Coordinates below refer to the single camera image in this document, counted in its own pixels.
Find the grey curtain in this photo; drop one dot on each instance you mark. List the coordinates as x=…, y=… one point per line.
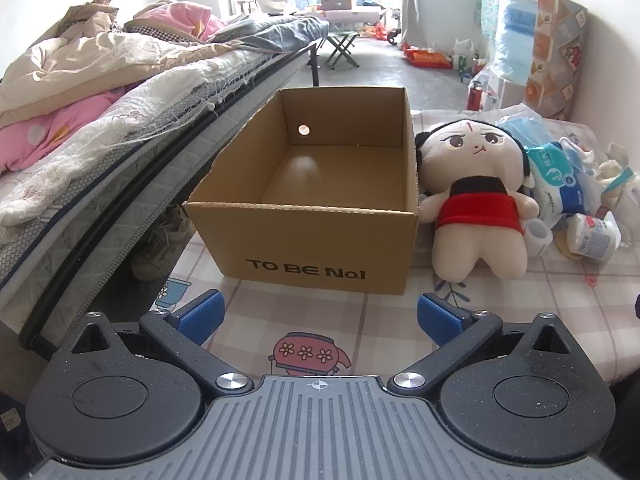
x=420, y=0

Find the pink dotted bedding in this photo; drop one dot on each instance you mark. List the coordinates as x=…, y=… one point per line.
x=65, y=125

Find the clear plastic printed packet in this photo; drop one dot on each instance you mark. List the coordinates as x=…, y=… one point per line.
x=585, y=160

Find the white tape roll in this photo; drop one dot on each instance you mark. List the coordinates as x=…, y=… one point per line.
x=542, y=242

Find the checked printed tablecloth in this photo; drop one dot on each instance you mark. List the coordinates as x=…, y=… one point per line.
x=550, y=320

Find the white lace bed sheet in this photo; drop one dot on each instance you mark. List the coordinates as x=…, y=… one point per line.
x=150, y=105

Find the orange patterned folded board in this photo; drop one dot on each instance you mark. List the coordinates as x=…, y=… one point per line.
x=555, y=60

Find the brown cardboard box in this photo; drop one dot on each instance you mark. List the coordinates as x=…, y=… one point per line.
x=300, y=240

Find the pink pillow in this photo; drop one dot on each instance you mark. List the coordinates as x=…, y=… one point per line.
x=175, y=17

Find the small cardboard box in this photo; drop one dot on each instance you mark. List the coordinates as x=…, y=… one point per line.
x=337, y=4

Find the red bottle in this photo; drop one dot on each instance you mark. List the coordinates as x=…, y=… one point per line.
x=474, y=97

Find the cream quilt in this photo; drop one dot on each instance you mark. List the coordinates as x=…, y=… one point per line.
x=75, y=65

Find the green folding stool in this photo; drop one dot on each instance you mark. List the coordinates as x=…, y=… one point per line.
x=342, y=40

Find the blue and teal tissue pack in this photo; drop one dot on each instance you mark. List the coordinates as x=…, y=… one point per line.
x=555, y=175

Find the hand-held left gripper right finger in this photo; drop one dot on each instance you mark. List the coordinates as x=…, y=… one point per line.
x=440, y=317

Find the orange plastic bag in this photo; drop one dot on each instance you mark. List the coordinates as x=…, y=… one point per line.
x=375, y=32

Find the blue water dispenser bottle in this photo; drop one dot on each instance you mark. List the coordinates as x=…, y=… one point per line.
x=520, y=35

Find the plush doll with red shirt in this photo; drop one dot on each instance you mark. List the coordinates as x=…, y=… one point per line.
x=480, y=210

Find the white yogurt cup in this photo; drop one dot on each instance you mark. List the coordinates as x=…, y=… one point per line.
x=595, y=235

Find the green plastic bottle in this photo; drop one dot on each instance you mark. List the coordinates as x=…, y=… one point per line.
x=460, y=63

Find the bag of blue face masks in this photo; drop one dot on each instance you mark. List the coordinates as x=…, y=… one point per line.
x=520, y=127

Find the white water dispenser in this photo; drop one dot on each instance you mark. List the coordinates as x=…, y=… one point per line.
x=505, y=92

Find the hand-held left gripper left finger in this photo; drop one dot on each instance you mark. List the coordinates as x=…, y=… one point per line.
x=202, y=312

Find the grey blue blanket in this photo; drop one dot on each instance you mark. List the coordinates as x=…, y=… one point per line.
x=285, y=32

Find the low white table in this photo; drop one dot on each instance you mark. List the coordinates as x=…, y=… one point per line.
x=350, y=14

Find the bed with grey mattress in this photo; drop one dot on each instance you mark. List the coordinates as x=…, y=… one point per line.
x=100, y=220

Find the white plastic bag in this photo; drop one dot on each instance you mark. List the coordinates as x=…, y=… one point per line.
x=462, y=50

